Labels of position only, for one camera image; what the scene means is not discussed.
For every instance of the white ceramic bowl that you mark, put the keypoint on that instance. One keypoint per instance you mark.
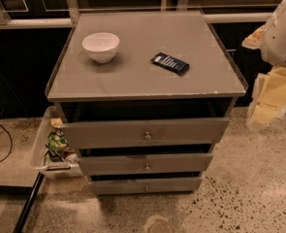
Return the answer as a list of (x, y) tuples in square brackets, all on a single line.
[(101, 47)]

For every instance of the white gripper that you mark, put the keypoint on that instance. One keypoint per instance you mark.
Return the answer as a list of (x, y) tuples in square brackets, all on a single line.
[(280, 39)]

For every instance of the grey top drawer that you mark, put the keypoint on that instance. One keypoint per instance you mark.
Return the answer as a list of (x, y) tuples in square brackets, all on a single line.
[(144, 133)]

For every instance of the black metal bar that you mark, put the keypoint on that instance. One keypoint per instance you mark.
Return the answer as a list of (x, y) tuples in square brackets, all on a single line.
[(29, 203)]

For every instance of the grey bottom drawer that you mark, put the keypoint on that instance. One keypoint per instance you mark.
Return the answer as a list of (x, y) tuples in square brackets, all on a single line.
[(146, 186)]

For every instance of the green snack bag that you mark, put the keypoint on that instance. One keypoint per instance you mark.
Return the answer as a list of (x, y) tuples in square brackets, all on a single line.
[(57, 141)]

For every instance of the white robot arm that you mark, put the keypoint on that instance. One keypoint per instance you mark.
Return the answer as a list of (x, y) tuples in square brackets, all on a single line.
[(269, 91)]

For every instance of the grey drawer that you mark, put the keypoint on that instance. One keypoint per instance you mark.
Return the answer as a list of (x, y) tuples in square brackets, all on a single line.
[(144, 133), (146, 186), (145, 164)]

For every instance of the dark blue snack packet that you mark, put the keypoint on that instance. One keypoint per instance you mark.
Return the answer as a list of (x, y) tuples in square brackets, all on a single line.
[(170, 63)]

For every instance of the white metal railing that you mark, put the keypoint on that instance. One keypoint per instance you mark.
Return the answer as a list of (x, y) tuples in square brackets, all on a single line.
[(65, 13)]

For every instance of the grey drawer cabinet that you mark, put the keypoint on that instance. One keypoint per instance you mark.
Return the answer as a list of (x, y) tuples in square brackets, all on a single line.
[(131, 87)]

